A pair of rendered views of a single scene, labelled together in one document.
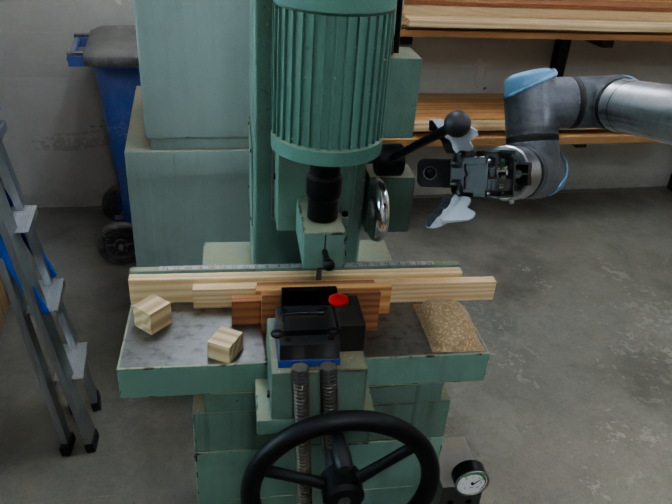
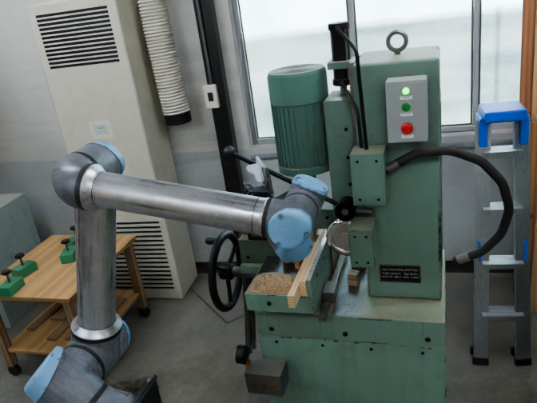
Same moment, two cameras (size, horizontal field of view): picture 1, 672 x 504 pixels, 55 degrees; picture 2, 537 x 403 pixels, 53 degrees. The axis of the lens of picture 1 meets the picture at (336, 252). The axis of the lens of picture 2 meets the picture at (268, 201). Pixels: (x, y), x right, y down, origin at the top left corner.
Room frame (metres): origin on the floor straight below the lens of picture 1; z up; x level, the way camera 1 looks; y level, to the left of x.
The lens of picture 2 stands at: (1.65, -1.41, 1.75)
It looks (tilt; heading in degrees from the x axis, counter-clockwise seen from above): 22 degrees down; 120
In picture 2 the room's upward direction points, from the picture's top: 8 degrees counter-clockwise
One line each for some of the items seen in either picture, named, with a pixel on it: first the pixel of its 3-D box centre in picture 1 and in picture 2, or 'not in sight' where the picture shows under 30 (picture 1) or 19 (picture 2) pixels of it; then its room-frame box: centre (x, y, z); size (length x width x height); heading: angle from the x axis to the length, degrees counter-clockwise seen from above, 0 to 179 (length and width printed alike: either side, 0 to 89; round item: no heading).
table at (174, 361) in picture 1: (307, 353); (288, 254); (0.87, 0.04, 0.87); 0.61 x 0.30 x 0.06; 100
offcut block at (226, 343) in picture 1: (225, 344); not in sight; (0.82, 0.16, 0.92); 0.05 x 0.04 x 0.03; 162
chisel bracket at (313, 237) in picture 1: (320, 235); (318, 217); (1.00, 0.03, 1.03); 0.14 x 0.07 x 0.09; 10
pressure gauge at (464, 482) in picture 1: (468, 479); (243, 357); (0.82, -0.27, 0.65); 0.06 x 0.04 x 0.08; 100
